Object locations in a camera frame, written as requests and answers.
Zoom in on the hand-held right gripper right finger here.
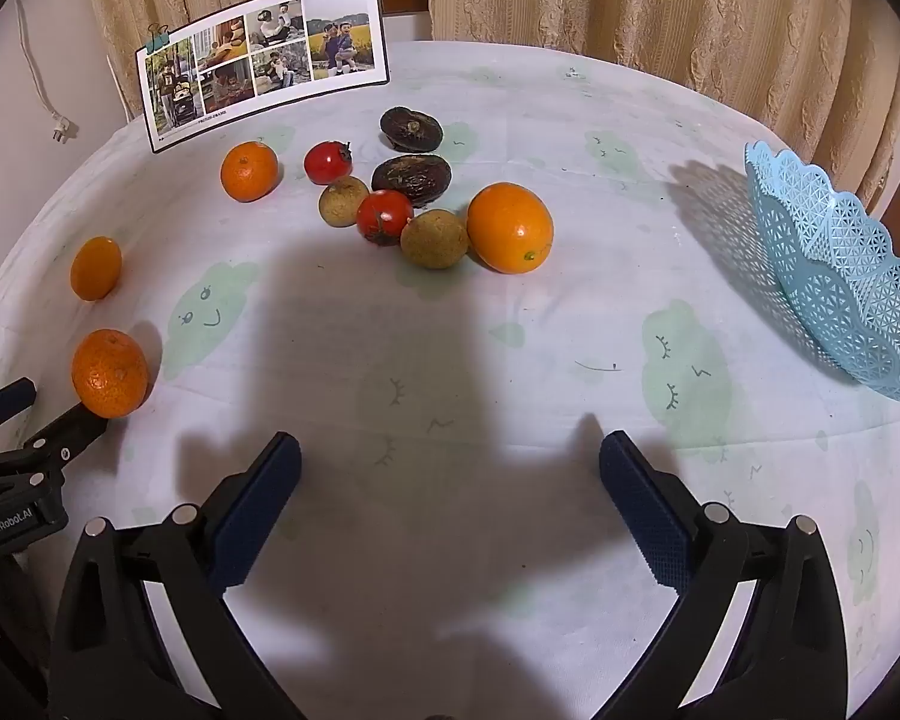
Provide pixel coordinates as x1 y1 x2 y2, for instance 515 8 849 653
598 431 848 720

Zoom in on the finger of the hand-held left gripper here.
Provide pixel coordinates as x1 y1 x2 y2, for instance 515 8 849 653
0 403 110 482
0 379 38 437

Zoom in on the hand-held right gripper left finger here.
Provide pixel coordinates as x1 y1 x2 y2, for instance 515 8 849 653
47 431 305 720

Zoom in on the small mandarin orange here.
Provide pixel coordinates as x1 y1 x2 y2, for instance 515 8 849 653
71 328 150 419
220 140 280 203
70 236 123 302

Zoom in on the light blue plastic basket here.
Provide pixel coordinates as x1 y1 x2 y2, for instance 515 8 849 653
745 141 900 404

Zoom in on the large orange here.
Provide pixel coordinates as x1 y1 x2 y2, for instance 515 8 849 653
466 181 555 275

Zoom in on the red tomato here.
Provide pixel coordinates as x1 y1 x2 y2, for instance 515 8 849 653
304 140 353 186
356 190 415 247

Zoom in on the dark wrinkled passion fruit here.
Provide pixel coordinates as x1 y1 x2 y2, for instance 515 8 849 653
370 154 452 208
379 106 443 153

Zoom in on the cloud printed tablecloth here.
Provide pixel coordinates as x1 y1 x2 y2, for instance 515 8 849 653
0 40 900 720

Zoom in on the photo collage board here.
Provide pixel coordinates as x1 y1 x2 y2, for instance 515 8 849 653
135 0 392 155

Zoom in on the white power cord with plug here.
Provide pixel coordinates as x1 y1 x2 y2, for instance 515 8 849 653
13 0 80 145

